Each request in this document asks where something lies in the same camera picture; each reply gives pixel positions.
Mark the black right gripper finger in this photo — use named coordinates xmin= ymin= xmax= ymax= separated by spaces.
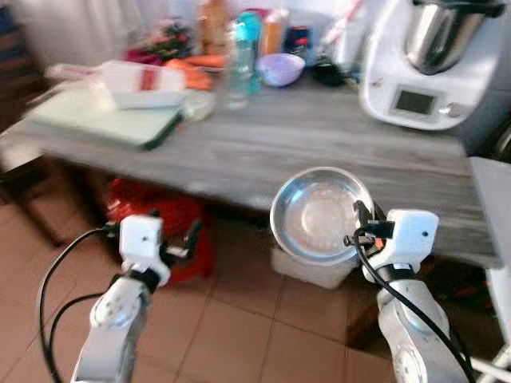
xmin=353 ymin=199 xmax=378 ymax=234

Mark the shallow steel bowl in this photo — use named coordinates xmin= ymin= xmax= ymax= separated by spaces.
xmin=269 ymin=166 xmax=377 ymax=267

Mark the red plastic stool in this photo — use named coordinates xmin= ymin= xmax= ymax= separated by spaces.
xmin=107 ymin=177 xmax=216 ymax=285

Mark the white plastic tub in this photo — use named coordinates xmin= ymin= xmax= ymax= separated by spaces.
xmin=271 ymin=243 xmax=357 ymax=290

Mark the light green cutting board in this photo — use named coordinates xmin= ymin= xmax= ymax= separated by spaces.
xmin=23 ymin=85 xmax=184 ymax=151

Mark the white grey counter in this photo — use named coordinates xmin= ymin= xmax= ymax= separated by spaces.
xmin=466 ymin=155 xmax=511 ymax=338

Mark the small glass jar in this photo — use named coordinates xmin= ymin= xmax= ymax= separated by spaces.
xmin=181 ymin=89 xmax=217 ymax=123

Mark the white box with red label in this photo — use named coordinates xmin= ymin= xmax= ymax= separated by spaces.
xmin=101 ymin=59 xmax=189 ymax=111

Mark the small black object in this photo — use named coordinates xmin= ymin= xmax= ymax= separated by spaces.
xmin=311 ymin=60 xmax=349 ymax=88

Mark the orange carrots pack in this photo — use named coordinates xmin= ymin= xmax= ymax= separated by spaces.
xmin=170 ymin=53 xmax=229 ymax=91

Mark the white food processor appliance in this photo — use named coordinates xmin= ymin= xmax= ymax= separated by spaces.
xmin=358 ymin=0 xmax=509 ymax=132

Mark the purple plastic bowl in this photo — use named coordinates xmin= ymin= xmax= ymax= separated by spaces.
xmin=256 ymin=53 xmax=307 ymax=88

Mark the clear bottle with teal cap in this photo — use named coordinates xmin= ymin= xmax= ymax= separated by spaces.
xmin=223 ymin=11 xmax=263 ymax=111

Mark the small green red plant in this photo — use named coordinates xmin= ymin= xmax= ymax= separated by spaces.
xmin=147 ymin=19 xmax=197 ymax=61

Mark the dark blue can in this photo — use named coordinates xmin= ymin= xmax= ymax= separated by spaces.
xmin=283 ymin=25 xmax=315 ymax=65

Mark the tall orange bottle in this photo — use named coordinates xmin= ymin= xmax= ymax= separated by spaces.
xmin=199 ymin=0 xmax=233 ymax=57

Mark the slim orange bottle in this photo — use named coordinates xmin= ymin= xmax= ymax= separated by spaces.
xmin=259 ymin=7 xmax=289 ymax=57

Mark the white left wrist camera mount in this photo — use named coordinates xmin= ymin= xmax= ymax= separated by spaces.
xmin=118 ymin=214 xmax=172 ymax=287

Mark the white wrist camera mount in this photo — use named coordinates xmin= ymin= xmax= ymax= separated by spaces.
xmin=382 ymin=210 xmax=439 ymax=281
xmin=118 ymin=214 xmax=172 ymax=287

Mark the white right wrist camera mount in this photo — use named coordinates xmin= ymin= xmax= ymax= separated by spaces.
xmin=382 ymin=210 xmax=439 ymax=281

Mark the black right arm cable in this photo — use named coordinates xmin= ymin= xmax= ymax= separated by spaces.
xmin=344 ymin=231 xmax=477 ymax=383

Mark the long black left arm cable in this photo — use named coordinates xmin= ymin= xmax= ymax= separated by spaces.
xmin=38 ymin=225 xmax=122 ymax=383

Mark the short black left arm cable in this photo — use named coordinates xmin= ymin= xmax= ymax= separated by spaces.
xmin=48 ymin=292 xmax=102 ymax=353

